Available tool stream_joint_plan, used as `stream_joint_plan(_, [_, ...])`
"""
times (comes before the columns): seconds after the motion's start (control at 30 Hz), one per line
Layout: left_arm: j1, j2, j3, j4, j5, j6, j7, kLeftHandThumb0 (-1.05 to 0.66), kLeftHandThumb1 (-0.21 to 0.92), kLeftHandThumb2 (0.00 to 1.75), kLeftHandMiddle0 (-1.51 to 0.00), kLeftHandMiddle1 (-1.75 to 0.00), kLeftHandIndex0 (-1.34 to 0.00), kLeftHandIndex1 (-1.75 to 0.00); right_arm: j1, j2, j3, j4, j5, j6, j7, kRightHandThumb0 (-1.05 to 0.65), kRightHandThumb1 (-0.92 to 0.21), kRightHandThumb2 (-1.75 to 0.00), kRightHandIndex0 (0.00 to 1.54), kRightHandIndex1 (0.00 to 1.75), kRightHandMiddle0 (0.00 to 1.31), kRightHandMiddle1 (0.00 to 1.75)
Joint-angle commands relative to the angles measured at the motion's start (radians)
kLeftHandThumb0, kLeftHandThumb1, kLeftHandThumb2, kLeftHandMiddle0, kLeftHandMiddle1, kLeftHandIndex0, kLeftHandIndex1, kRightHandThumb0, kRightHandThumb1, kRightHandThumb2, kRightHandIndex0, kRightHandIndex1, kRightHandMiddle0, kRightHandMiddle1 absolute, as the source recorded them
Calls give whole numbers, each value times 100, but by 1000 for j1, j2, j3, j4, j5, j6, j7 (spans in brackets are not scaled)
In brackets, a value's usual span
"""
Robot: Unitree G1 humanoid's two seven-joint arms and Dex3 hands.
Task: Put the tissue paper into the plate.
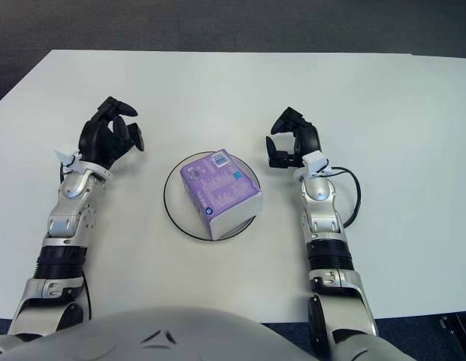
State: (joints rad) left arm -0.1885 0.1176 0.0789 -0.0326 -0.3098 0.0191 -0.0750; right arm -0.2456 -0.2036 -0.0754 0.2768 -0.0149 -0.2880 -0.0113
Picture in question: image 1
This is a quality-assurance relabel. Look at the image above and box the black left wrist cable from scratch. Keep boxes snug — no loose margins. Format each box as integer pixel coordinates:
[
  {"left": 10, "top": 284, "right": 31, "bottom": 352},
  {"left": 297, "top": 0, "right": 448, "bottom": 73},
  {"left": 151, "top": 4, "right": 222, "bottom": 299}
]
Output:
[{"left": 59, "top": 156, "right": 79, "bottom": 181}]

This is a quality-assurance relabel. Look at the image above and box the white plate with black rim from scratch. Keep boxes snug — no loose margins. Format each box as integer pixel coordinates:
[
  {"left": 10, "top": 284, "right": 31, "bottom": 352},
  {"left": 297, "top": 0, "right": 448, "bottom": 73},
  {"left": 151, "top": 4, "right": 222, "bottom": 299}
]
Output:
[{"left": 163, "top": 150, "right": 261, "bottom": 241}]

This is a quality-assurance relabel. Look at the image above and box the grey robot torso shell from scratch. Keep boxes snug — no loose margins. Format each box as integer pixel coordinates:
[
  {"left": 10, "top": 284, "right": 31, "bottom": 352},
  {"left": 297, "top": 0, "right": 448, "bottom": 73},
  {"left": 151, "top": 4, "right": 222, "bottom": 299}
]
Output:
[{"left": 0, "top": 306, "right": 425, "bottom": 361}]

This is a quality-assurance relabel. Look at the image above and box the black metal frame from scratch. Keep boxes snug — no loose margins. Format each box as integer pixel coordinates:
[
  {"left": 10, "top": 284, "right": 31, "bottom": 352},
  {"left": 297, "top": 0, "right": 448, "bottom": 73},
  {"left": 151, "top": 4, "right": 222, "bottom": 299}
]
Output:
[{"left": 439, "top": 314, "right": 466, "bottom": 335}]

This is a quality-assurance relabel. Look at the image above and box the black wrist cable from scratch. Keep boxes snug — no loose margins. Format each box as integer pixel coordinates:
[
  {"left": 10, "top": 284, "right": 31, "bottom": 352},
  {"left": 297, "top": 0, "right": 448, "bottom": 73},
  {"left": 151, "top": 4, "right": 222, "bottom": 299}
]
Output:
[
  {"left": 59, "top": 156, "right": 79, "bottom": 181},
  {"left": 330, "top": 167, "right": 362, "bottom": 229}
]

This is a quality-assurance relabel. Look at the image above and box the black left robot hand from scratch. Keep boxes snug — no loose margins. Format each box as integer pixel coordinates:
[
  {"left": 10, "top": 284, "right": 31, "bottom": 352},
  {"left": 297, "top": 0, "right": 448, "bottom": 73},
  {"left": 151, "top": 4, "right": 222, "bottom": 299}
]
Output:
[{"left": 77, "top": 96, "right": 146, "bottom": 170}]

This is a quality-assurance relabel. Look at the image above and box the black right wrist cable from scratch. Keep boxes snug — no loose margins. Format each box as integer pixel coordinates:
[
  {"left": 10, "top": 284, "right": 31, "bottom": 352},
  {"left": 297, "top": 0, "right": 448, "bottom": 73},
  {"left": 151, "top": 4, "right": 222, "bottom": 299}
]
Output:
[{"left": 330, "top": 167, "right": 362, "bottom": 229}]

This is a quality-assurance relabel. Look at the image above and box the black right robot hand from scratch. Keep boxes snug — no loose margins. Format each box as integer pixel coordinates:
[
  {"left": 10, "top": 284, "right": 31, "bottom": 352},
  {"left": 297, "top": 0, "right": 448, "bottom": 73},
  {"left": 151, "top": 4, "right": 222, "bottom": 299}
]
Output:
[{"left": 265, "top": 107, "right": 320, "bottom": 169}]

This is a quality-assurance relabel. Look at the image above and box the purple tissue paper pack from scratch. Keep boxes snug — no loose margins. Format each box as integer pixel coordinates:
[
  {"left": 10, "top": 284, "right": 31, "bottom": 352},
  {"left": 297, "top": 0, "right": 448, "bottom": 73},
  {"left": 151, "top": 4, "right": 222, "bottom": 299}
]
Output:
[{"left": 179, "top": 149, "right": 265, "bottom": 241}]

